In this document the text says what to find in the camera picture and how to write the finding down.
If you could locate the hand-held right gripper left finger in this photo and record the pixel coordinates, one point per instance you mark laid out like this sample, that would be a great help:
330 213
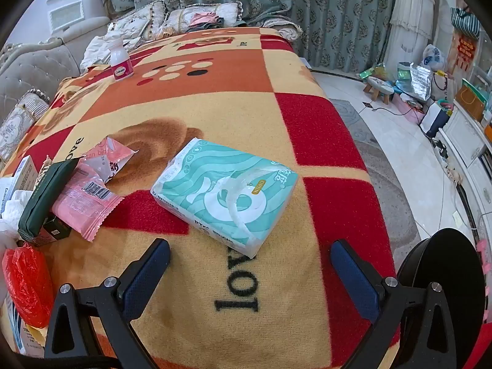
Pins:
148 281

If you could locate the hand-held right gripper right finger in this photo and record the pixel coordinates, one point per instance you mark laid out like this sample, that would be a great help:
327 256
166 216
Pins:
353 281

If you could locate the black round trash bin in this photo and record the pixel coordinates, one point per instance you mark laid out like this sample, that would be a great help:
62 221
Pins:
442 253

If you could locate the pink wrapper with barcode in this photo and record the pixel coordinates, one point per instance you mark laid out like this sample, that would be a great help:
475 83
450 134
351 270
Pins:
84 207

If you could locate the small dark box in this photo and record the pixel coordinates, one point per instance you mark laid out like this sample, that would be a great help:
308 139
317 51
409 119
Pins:
52 233

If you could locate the teal tissue pack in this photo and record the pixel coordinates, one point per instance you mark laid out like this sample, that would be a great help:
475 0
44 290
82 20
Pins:
215 184

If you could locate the red plastic bag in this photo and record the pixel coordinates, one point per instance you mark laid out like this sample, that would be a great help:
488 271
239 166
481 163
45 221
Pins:
27 284

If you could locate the torn pink wrapper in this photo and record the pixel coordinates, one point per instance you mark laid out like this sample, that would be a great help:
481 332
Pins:
115 157

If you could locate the grey round rug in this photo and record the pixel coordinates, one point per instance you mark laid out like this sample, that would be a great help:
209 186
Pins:
369 150

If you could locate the dark green box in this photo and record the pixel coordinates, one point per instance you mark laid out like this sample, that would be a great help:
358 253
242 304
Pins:
44 196

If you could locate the blue and white box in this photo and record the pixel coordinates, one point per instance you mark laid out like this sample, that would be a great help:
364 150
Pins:
23 338

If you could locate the red cloth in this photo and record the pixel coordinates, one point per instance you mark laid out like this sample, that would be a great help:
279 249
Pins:
484 334

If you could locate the crumpled white tissue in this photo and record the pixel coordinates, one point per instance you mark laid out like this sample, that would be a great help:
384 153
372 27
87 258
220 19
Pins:
13 209

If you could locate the white medicine box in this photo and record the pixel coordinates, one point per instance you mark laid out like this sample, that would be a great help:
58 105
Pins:
25 173

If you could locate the pink basin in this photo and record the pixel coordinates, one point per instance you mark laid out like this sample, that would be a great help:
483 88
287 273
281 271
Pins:
407 112

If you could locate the white and blue bag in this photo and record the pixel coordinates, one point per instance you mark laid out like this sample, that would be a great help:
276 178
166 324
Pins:
434 119

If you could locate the white cabinet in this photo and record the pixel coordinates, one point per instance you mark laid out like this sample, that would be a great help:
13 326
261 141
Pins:
465 134

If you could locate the small wooden stool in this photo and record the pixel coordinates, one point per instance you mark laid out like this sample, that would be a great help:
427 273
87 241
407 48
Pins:
378 83

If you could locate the checked printed blanket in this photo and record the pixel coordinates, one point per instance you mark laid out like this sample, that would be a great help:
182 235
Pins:
230 96

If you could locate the striped beige pillow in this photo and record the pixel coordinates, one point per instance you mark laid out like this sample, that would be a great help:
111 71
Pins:
19 123

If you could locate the silver insulated bag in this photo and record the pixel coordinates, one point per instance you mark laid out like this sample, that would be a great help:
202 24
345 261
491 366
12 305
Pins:
421 82

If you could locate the orange paper bag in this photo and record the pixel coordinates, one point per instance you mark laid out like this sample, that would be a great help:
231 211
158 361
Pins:
471 100

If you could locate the white bottle pink label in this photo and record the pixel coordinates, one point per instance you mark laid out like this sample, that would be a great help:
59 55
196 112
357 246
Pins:
120 59

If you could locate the white cloth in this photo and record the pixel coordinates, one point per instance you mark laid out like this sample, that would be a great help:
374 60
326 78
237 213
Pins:
96 50

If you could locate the white plastic bag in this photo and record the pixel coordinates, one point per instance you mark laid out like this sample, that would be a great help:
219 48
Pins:
432 57

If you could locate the grey tufted sofa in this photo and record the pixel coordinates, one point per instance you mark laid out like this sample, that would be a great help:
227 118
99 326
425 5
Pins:
34 73

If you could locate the floral pillow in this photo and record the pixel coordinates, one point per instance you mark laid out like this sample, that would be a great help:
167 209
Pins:
127 27

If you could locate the cream folded quilt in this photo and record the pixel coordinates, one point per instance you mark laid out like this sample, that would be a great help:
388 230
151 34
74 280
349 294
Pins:
290 30

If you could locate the green patterned curtain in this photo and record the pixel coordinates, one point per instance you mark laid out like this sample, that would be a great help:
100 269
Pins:
338 19

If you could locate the frilled cushion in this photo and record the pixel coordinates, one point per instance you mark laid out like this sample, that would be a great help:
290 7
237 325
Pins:
180 17

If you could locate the white lace curtain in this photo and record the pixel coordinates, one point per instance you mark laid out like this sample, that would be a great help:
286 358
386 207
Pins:
411 15

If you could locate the green striped bag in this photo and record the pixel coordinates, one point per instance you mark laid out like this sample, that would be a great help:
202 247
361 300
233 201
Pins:
465 23

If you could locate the red wall hanging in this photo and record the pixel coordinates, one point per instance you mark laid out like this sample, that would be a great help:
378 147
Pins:
463 52

